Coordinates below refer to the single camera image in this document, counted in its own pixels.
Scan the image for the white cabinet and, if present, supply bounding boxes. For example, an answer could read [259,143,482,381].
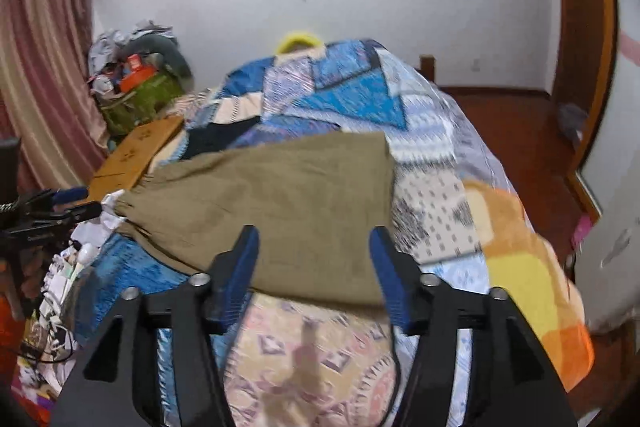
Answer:
[575,0,640,333]

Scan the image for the wooden door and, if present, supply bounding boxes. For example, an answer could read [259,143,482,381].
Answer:
[547,0,618,223]

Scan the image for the olive green pants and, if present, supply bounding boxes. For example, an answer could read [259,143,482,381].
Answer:
[114,132,397,307]

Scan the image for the black cloth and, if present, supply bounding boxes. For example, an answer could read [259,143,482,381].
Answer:
[182,116,262,158]

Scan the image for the green fabric bag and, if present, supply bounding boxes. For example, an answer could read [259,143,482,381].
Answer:
[97,69,186,136]

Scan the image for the pile of grey clothes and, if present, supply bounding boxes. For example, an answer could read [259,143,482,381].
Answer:
[88,20,193,80]

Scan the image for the blue patchwork quilt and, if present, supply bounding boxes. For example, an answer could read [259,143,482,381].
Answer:
[75,38,526,427]

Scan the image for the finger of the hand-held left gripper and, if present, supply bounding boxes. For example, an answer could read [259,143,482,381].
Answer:
[2,202,104,239]
[20,187,90,210]

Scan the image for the person's left hand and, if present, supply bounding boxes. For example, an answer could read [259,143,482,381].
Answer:
[0,251,47,321]

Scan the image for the orange box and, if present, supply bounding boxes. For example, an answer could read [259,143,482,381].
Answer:
[118,55,160,92]

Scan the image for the black cable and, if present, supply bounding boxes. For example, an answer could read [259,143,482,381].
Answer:
[372,327,402,427]

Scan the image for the orange yellow blanket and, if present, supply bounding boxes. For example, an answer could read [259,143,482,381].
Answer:
[462,179,596,392]

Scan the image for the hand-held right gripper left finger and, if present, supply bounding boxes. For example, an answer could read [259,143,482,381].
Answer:
[50,225,260,427]

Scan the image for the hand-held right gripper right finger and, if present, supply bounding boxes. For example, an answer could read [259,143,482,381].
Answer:
[369,226,582,427]

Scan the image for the white cloth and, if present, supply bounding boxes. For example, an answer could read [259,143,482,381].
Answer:
[98,191,129,233]

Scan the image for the brown cardboard box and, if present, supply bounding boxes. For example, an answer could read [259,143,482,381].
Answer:
[87,114,186,202]

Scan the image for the white bottle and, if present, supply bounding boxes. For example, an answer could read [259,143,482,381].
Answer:
[70,243,96,280]

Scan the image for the pink striped curtain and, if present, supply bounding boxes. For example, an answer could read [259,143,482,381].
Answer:
[0,0,108,192]

